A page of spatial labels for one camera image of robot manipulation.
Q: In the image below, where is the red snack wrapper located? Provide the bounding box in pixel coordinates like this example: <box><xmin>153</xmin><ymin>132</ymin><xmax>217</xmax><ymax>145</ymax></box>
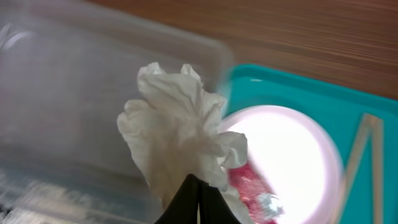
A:
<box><xmin>228</xmin><ymin>162</ymin><xmax>284</xmax><ymax>224</ymax></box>

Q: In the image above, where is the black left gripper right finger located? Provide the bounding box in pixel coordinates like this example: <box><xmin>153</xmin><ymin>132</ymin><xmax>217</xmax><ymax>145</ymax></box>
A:
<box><xmin>199</xmin><ymin>182</ymin><xmax>240</xmax><ymax>224</ymax></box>

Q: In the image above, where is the clear plastic bin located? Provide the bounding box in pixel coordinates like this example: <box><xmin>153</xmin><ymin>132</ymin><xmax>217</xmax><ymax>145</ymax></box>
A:
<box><xmin>1</xmin><ymin>0</ymin><xmax>233</xmax><ymax>223</ymax></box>

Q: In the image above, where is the wooden chopstick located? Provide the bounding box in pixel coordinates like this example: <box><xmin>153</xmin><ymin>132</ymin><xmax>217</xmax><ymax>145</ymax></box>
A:
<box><xmin>370</xmin><ymin>115</ymin><xmax>384</xmax><ymax>224</ymax></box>
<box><xmin>331</xmin><ymin>114</ymin><xmax>373</xmax><ymax>224</ymax></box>

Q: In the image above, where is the white napkin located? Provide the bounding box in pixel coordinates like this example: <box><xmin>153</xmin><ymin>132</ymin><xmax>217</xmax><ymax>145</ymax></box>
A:
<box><xmin>117</xmin><ymin>62</ymin><xmax>252</xmax><ymax>223</ymax></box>

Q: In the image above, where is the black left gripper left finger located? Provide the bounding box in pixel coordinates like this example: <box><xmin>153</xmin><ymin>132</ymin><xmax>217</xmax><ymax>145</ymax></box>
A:
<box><xmin>154</xmin><ymin>174</ymin><xmax>199</xmax><ymax>224</ymax></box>

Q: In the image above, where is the teal serving tray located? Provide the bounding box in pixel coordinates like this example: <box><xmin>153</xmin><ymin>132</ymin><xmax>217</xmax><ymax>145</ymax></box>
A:
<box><xmin>225</xmin><ymin>65</ymin><xmax>397</xmax><ymax>224</ymax></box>

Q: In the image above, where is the white round plate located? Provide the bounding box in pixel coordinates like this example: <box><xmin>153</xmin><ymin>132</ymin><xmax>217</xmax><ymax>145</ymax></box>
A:
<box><xmin>221</xmin><ymin>105</ymin><xmax>342</xmax><ymax>224</ymax></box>

